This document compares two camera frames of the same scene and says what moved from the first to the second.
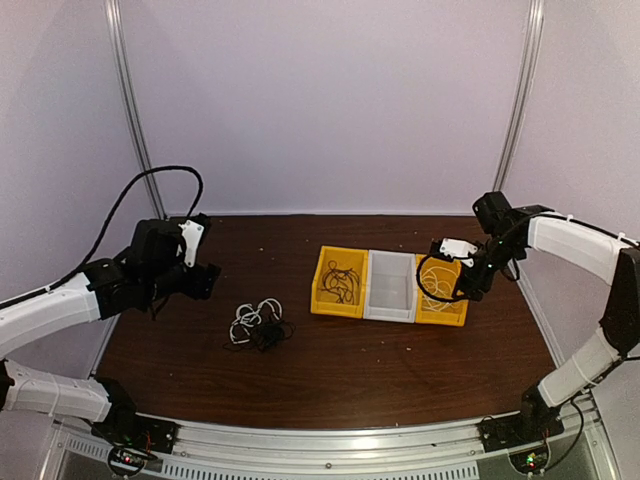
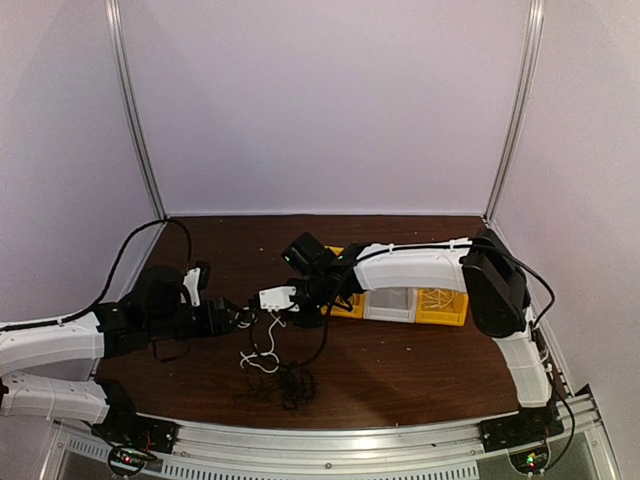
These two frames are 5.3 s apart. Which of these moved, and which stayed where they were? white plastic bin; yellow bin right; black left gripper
Moved: black left gripper
Stayed: white plastic bin; yellow bin right
